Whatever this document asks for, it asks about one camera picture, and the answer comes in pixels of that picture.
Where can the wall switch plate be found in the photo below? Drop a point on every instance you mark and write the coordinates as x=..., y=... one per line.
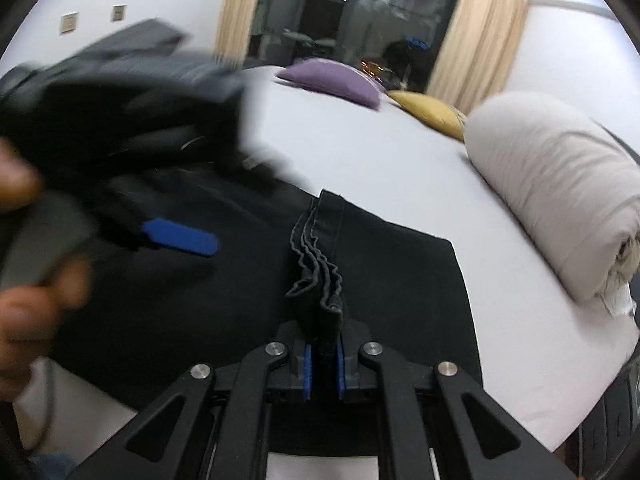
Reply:
x=68, y=23
x=118, y=12

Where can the left beige curtain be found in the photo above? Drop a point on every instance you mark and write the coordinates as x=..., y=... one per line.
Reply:
x=233, y=31

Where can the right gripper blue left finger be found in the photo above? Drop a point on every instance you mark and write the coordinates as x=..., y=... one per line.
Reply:
x=196, y=429

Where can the yellow cushion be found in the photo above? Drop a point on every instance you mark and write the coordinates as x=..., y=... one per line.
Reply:
x=433, y=112

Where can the black denim pants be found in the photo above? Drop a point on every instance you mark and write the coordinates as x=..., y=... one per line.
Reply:
x=283, y=255

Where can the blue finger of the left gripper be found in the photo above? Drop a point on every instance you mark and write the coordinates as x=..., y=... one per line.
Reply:
x=176, y=236

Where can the dark glass balcony door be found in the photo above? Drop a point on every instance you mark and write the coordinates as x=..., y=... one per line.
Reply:
x=397, y=41

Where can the near wall switch plate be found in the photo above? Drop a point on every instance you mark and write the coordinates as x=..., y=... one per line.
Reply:
x=68, y=23

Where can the far wall switch plate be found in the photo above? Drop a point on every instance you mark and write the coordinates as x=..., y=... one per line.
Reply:
x=118, y=12

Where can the beige curtain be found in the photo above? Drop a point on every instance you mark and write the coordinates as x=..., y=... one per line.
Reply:
x=478, y=51
x=233, y=31

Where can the right beige curtain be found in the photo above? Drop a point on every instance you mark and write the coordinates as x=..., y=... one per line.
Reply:
x=478, y=51

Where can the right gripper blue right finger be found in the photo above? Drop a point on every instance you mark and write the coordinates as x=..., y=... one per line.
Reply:
x=451, y=429

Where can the purple cushion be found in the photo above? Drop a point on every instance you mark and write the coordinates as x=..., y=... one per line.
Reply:
x=334, y=79

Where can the rolled white duvet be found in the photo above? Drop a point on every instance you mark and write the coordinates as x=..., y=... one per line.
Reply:
x=571, y=185

